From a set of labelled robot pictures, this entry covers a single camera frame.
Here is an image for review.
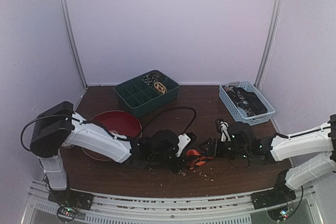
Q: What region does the light blue perforated basket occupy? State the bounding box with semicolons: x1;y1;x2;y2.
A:
219;81;275;126

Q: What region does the plain black tie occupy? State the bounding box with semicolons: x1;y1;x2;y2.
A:
233;87;268;115

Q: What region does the dark green divided organizer box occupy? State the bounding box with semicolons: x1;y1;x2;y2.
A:
114;70;179;118

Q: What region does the tan patterned rolled tie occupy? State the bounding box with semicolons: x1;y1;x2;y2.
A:
153;82;167;94

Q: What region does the black white rolled tie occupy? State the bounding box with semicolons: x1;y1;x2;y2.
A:
142;72;163;86

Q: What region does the orange navy striped tie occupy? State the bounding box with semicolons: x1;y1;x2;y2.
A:
186;149;214;170

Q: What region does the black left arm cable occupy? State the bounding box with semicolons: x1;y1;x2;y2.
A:
141;106;198;141

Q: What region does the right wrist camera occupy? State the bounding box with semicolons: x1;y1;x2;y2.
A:
215;118;230;142

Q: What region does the left aluminium frame post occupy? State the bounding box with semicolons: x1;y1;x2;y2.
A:
60;0;88;89

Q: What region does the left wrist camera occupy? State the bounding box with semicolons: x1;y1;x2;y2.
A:
175;132;197;157

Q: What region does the right aluminium frame post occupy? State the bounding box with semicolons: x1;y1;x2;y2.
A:
255;0;283;90

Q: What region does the red round tray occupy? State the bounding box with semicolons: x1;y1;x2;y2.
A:
81;110;143;162

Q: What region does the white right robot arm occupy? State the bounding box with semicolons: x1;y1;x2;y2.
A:
200;115;335;204

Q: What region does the aluminium frame post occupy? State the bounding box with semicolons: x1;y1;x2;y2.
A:
60;0;88;89
255;0;283;90

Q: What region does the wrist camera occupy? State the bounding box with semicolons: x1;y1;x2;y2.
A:
215;118;230;142
175;132;197;157

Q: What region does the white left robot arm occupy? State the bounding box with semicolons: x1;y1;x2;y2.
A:
20;101;194;205

